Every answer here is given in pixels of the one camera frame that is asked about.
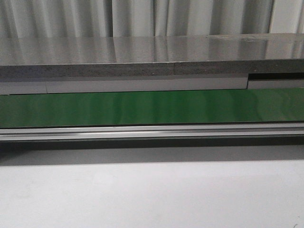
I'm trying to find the green conveyor belt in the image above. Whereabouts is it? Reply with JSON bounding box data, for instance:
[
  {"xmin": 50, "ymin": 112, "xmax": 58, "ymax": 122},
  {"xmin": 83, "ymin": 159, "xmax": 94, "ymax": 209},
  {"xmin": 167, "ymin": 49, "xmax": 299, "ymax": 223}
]
[{"xmin": 0, "ymin": 88, "xmax": 304, "ymax": 128}]

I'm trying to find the aluminium conveyor side rail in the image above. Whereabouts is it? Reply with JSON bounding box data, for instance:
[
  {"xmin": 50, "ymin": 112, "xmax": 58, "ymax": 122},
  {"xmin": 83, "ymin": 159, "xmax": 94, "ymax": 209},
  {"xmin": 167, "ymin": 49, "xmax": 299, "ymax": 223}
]
[{"xmin": 0, "ymin": 123, "xmax": 304, "ymax": 142}]

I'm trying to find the white pleated curtain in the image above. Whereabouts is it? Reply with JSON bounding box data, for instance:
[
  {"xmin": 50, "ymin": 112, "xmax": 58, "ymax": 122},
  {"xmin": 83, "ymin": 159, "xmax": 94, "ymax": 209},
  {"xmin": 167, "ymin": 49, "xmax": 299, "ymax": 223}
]
[{"xmin": 0, "ymin": 0, "xmax": 304, "ymax": 38}]

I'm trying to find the grey stone countertop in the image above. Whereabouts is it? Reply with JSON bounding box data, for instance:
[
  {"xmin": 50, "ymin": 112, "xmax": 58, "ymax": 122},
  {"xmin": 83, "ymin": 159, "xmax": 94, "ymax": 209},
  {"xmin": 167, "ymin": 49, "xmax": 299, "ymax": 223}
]
[{"xmin": 0, "ymin": 33, "xmax": 304, "ymax": 82}]

